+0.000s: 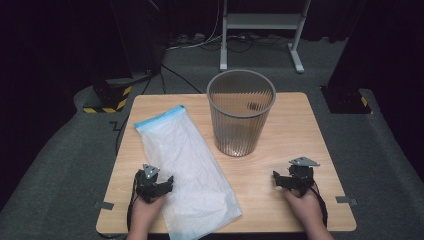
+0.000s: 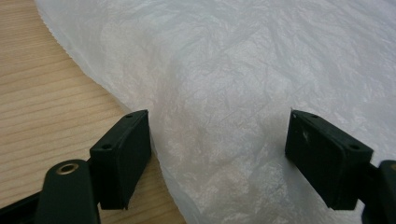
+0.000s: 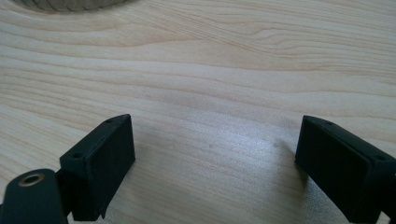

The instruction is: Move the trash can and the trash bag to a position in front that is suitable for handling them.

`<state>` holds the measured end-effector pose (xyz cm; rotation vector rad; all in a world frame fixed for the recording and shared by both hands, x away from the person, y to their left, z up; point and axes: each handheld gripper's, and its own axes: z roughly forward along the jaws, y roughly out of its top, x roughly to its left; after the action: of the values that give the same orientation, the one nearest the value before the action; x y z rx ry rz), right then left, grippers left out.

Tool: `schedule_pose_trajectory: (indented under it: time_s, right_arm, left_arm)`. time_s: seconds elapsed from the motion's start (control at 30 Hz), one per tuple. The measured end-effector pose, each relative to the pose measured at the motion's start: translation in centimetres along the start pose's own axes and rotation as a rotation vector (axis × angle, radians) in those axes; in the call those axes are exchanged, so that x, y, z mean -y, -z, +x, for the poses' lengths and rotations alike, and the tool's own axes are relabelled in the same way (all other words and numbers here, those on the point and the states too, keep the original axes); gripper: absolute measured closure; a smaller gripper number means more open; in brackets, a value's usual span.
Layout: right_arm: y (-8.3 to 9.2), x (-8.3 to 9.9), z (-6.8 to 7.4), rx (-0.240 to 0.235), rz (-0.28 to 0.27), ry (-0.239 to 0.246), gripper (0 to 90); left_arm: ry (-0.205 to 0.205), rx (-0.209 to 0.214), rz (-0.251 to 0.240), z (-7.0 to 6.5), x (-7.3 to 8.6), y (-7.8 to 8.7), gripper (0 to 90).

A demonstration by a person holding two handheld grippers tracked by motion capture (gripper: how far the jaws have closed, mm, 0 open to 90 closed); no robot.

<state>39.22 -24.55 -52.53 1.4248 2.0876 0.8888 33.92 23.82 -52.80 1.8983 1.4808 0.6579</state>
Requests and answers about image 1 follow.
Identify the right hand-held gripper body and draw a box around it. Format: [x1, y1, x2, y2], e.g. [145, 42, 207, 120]
[281, 156, 321, 198]

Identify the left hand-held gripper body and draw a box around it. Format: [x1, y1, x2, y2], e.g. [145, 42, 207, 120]
[134, 163, 168, 204]

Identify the white plastic bag blue edge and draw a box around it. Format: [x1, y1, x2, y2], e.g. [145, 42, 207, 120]
[134, 105, 243, 240]

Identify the grey ribbed waste bin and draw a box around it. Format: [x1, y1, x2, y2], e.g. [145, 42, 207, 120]
[206, 68, 277, 158]

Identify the person's left hand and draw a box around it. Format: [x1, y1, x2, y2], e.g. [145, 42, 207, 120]
[128, 194, 167, 231]

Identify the person's right hand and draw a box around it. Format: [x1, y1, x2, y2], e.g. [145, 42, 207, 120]
[283, 189, 326, 232]

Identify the grey tape piece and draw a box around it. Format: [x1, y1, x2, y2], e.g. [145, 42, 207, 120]
[94, 200, 115, 211]
[335, 195, 358, 206]

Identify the black hazard-striped stand base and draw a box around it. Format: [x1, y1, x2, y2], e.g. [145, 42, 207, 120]
[82, 74, 134, 114]
[320, 85, 373, 115]

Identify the grey power strip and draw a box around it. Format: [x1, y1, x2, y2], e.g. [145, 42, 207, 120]
[170, 32, 207, 47]

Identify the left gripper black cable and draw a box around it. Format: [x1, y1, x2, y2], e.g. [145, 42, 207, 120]
[126, 170, 140, 232]

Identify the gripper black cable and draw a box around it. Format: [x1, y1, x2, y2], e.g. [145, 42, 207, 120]
[310, 181, 329, 228]
[126, 170, 140, 232]

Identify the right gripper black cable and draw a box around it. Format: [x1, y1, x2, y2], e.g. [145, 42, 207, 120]
[310, 181, 329, 228]

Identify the black floor cable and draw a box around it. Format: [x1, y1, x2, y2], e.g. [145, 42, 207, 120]
[159, 63, 203, 94]
[109, 114, 130, 156]

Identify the white floor cable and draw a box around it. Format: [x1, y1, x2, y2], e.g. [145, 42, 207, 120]
[166, 0, 223, 51]

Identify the grey metal stand frame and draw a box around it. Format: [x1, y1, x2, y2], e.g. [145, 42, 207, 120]
[218, 0, 312, 75]

